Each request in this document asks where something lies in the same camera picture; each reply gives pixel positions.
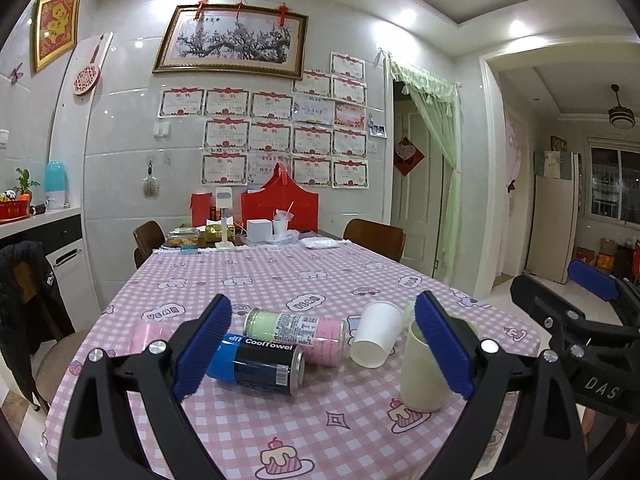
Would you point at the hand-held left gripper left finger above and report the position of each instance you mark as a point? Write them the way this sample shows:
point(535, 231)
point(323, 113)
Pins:
point(205, 347)

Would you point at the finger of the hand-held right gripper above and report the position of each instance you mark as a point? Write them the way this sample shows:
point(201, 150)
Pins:
point(542, 305)
point(595, 277)

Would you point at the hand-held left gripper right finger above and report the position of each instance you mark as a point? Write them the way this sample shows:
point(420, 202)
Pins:
point(445, 347)

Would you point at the pale green plastic cup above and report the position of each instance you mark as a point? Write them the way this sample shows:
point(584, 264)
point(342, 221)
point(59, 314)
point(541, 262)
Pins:
point(425, 375)

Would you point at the pink plastic cup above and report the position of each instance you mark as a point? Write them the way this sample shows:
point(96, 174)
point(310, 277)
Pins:
point(150, 336)

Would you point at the white paper cup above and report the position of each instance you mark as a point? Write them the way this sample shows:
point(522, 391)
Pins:
point(376, 334)

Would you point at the white cup with straws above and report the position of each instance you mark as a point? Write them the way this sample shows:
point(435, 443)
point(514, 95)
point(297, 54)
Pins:
point(281, 224)

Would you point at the blue and black can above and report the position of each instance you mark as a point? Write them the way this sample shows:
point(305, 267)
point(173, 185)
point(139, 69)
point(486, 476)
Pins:
point(257, 365)

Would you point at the white refrigerator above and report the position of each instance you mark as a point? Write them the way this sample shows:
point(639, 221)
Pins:
point(552, 215)

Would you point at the pink and green towel canister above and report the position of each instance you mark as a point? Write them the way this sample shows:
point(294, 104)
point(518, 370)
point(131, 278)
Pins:
point(295, 332)

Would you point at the barred window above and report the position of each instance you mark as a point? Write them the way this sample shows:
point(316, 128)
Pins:
point(614, 182)

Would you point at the clear box of cookies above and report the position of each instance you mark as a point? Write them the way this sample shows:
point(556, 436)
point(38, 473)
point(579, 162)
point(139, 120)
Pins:
point(183, 239)

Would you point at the brown wooden chair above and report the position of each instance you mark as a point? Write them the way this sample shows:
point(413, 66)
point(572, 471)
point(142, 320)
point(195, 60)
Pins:
point(375, 239)
point(148, 240)

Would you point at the pink checkered tablecloth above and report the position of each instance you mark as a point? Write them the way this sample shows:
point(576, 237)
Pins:
point(300, 270)

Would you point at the white square box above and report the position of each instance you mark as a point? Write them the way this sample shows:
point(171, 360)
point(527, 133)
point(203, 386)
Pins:
point(259, 231)

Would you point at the white desk stand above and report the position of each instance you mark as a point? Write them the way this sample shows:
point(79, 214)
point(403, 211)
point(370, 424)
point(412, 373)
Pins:
point(224, 217)

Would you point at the small red box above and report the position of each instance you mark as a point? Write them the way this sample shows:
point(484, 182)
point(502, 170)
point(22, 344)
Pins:
point(200, 210)

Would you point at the pink sheer curtain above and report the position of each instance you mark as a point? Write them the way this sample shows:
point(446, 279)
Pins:
point(515, 155)

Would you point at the round wooden chair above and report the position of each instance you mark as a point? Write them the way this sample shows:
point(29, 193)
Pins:
point(57, 360)

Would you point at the white door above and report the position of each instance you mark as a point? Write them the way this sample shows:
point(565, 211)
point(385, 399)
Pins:
point(415, 200)

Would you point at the white plastic bag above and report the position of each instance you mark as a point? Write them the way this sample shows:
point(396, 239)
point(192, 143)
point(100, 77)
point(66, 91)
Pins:
point(321, 243)

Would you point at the large red gift bag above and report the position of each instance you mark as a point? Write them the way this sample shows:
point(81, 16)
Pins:
point(280, 207)

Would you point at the ceiling fan lamp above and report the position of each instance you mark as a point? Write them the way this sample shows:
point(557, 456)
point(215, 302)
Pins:
point(621, 112)

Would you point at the hanging brush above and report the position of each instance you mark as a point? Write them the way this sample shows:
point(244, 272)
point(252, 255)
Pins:
point(150, 184)

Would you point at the black and white cabinet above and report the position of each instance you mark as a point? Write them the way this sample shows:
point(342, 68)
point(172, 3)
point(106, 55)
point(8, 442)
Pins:
point(60, 250)

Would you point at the black jacket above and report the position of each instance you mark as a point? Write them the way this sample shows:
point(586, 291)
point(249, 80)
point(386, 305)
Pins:
point(25, 305)

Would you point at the green lace curtain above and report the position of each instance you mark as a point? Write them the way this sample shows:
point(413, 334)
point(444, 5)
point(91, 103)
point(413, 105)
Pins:
point(440, 150)

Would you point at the red diamond door decoration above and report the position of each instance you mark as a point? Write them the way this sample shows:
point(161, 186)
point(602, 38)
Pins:
point(408, 154)

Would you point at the light blue kettle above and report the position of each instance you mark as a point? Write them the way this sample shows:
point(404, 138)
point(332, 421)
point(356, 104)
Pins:
point(55, 180)

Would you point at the red tray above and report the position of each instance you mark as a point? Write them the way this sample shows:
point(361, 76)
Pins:
point(12, 208)

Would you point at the small potted plant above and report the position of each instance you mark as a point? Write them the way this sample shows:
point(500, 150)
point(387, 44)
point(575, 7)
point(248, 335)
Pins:
point(24, 182)

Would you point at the white leaning board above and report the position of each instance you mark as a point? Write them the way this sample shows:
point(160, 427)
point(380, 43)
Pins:
point(75, 125)

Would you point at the pink round hanging ornament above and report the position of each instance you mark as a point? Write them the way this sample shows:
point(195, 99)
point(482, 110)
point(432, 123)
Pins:
point(87, 79)

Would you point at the framed blossom tree painting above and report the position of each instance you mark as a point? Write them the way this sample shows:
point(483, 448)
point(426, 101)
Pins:
point(231, 40)

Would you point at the purple butterfly sticker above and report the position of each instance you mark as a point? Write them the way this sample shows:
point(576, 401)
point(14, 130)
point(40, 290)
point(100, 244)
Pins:
point(16, 73)

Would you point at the gold framed red picture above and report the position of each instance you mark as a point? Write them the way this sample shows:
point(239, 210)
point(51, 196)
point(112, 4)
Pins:
point(56, 26)

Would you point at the white wall switch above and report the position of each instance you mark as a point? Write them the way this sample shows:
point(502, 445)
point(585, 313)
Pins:
point(161, 129)

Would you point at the small wall photo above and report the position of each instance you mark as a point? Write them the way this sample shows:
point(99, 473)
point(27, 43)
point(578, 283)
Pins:
point(378, 131)

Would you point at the group of wall certificates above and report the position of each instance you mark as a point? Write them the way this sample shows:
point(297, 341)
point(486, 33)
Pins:
point(270, 130)

